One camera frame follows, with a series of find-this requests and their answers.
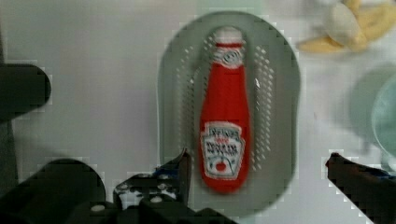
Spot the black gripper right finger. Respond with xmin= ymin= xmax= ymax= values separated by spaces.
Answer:
xmin=325 ymin=153 xmax=396 ymax=224

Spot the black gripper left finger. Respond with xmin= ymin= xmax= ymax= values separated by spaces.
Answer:
xmin=113 ymin=148 xmax=191 ymax=210

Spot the red plush ketchup bottle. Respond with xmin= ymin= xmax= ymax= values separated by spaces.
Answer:
xmin=198 ymin=26 xmax=250 ymax=194

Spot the plush peeled banana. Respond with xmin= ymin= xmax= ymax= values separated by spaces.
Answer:
xmin=297 ymin=0 xmax=395 ymax=53

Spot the green cup with handle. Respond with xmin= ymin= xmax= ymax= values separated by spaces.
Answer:
xmin=349 ymin=63 xmax=395 ymax=175

